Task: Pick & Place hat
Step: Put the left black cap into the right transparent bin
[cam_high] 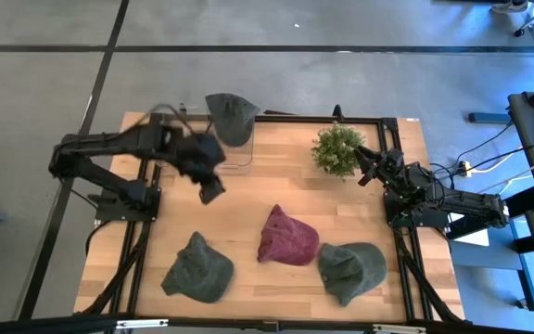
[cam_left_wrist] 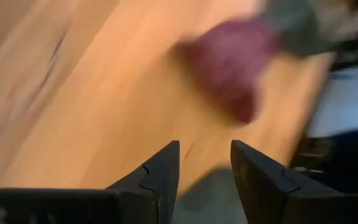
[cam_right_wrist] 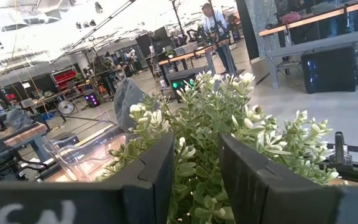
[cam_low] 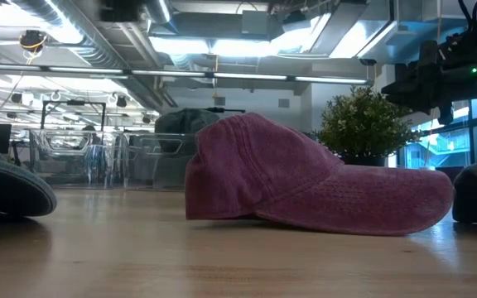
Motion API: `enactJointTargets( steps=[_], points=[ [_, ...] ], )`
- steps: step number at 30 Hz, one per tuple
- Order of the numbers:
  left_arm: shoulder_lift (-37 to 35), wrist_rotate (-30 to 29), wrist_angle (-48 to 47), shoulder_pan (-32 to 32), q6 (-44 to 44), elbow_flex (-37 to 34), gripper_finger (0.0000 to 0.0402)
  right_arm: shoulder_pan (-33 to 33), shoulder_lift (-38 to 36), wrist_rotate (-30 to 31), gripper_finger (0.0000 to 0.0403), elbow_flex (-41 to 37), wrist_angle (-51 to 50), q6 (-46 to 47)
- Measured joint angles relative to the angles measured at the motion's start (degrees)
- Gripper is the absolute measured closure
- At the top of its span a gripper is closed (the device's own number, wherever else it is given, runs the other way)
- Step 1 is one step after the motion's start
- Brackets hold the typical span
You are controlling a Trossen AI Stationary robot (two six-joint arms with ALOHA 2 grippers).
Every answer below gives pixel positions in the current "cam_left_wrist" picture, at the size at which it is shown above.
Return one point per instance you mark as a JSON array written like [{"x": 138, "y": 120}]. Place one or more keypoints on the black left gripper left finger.
[{"x": 162, "y": 174}]

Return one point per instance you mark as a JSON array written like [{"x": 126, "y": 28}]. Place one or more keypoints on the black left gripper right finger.
[{"x": 253, "y": 180}]

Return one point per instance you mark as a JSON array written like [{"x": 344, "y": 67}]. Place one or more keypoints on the maroon knit hat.
[{"x": 228, "y": 68}]

